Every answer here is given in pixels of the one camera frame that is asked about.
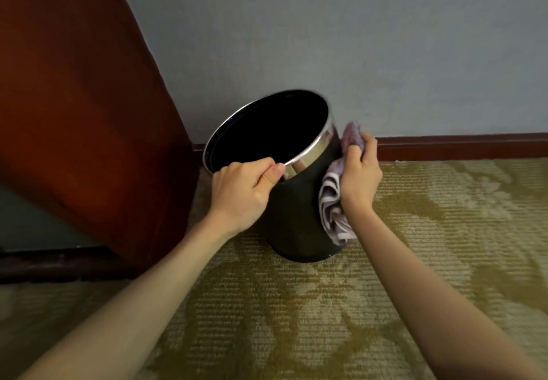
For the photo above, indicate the person's left hand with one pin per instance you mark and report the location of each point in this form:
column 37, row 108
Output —
column 238, row 193

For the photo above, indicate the person's right hand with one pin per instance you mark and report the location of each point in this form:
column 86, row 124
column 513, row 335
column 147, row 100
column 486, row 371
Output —
column 360, row 178

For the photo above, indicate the person's left thumb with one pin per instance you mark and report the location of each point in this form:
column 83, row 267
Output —
column 271, row 176

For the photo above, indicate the person's right fingers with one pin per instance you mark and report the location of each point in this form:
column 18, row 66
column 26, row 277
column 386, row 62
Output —
column 364, row 146

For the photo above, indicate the black waste bin steel rim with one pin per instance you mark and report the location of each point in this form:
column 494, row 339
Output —
column 295, row 204

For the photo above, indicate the purple cleaning cloth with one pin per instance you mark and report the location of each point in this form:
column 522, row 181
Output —
column 336, row 204

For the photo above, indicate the person's right forearm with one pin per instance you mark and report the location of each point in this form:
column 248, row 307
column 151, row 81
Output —
column 436, row 302

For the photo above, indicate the person's left forearm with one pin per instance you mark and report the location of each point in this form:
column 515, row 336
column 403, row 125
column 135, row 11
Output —
column 124, row 302

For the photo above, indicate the brown wooden baseboard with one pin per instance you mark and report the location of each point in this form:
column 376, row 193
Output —
column 458, row 146

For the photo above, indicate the brown wooden cabinet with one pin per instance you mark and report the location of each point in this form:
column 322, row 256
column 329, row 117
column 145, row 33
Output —
column 81, row 110

